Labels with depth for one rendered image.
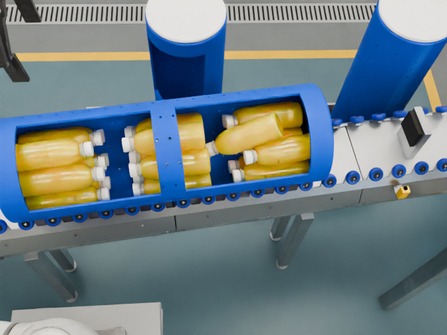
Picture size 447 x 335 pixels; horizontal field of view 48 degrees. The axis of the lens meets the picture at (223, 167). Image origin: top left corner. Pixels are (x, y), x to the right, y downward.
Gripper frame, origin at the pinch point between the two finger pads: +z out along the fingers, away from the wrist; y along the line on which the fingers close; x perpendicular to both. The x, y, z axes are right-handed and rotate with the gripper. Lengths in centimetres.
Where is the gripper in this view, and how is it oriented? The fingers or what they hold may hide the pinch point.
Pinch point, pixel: (25, 45)
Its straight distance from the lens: 100.6
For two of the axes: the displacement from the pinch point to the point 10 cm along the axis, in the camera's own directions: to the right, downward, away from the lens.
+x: 10.0, -0.2, -0.1
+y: 0.1, 9.0, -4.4
